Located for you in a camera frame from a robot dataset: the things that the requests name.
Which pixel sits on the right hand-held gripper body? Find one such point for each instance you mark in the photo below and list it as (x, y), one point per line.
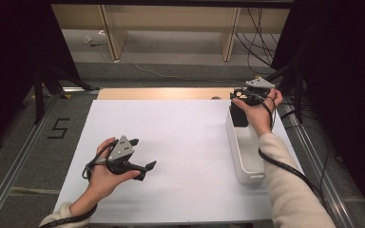
(258, 84)

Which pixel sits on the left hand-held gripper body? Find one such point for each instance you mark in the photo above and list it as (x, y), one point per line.
(122, 150)

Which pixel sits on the black smartphone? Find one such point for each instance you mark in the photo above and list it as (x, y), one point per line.
(239, 117)

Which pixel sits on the white rectangular plastic bin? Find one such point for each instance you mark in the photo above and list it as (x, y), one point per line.
(247, 152)

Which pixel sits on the person's right hand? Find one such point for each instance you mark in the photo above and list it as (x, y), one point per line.
(261, 117)

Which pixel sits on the person's left hand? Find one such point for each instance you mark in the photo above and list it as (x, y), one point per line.
(103, 182)

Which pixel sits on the white table board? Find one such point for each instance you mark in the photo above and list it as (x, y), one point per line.
(177, 133)

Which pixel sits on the black metal stand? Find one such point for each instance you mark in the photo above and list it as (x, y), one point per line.
(39, 95)
(297, 104)

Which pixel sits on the black curtain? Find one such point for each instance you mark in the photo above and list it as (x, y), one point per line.
(345, 79)
(12, 63)

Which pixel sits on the light wooden shelf unit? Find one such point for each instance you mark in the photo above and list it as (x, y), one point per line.
(171, 19)

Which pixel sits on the aluminium floor rail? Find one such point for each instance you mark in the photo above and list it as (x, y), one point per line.
(12, 167)
(316, 158)

